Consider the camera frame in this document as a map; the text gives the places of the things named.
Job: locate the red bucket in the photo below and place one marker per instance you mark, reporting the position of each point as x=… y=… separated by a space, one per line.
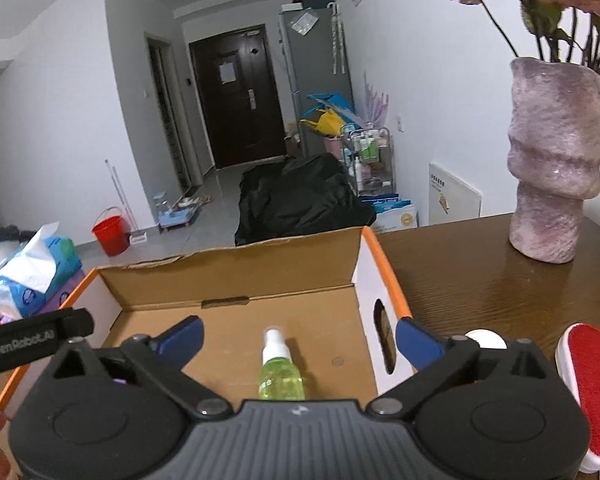
x=111 y=235

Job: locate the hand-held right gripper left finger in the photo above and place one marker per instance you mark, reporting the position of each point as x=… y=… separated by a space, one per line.
x=185 y=337

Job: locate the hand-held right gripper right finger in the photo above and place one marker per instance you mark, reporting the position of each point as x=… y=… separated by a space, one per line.
x=417 y=345

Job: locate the green spray bottle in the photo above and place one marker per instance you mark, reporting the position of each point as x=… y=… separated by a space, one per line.
x=280 y=375

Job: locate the white board panel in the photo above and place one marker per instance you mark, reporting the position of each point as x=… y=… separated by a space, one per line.
x=455 y=200

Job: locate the purple feather decoration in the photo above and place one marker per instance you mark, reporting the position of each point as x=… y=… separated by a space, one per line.
x=377 y=105

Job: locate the blue pet feeder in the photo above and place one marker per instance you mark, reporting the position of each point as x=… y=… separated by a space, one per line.
x=172 y=215

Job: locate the white flat box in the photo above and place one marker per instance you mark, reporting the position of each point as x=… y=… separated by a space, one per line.
x=291 y=7

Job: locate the orange cardboard box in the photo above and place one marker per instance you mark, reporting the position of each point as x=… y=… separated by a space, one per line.
x=230 y=280

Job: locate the dark brown door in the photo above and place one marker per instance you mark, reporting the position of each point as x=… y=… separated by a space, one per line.
x=240 y=110

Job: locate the white wall socket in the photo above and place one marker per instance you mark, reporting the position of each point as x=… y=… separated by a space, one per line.
x=400 y=123

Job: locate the white tissue pack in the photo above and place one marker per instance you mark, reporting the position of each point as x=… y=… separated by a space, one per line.
x=70 y=285

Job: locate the metal trolley rack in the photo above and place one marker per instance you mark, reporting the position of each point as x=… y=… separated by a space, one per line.
x=372 y=180

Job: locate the clear plastic pouch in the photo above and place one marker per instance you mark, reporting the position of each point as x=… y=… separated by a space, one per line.
x=304 y=22

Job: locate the grey refrigerator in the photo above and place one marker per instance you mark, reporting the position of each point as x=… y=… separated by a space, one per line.
x=315 y=70

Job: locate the blue white carton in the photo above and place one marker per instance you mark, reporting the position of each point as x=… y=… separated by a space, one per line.
x=395 y=217

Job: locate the blue tissue pack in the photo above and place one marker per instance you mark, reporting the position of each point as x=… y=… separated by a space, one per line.
x=30 y=280

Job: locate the red lint brush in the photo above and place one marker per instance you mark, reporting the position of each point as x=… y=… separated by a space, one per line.
x=587 y=370

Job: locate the pink bin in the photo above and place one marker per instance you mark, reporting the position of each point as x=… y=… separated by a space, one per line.
x=332 y=147

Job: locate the white door notice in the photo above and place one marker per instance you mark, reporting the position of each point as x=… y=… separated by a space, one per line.
x=227 y=73

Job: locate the white round jar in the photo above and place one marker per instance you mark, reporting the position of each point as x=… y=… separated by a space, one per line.
x=485 y=337

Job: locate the pink ceramic vase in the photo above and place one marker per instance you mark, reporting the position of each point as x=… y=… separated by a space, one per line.
x=550 y=160

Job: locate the yellow bag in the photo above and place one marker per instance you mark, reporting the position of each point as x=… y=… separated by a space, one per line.
x=327 y=122

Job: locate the blue folding rack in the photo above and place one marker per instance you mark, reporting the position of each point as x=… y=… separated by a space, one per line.
x=330 y=97

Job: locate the white folded umbrella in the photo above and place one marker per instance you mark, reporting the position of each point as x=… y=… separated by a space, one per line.
x=336 y=40

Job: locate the white mop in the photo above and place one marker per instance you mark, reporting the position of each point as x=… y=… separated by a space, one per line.
x=139 y=238

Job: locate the black bag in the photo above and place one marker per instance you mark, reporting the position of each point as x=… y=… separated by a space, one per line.
x=300 y=200

